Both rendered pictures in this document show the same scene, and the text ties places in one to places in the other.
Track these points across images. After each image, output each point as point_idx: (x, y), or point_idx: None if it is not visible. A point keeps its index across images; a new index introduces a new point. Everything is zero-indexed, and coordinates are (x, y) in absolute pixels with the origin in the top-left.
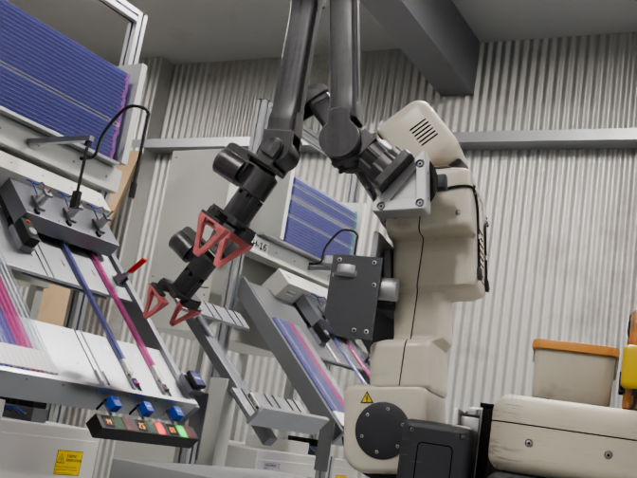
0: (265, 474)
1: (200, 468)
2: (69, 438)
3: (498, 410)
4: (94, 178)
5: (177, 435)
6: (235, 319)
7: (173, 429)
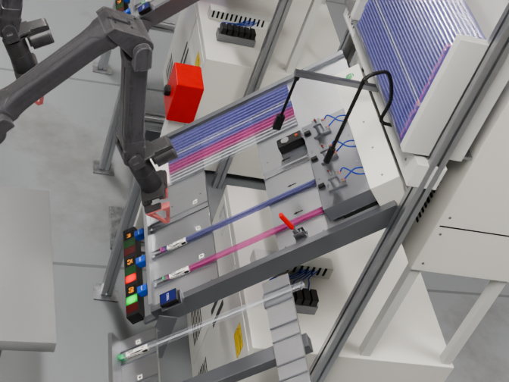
0: (12, 277)
1: (26, 231)
2: (245, 324)
3: None
4: (398, 154)
5: (126, 295)
6: (290, 371)
7: (132, 291)
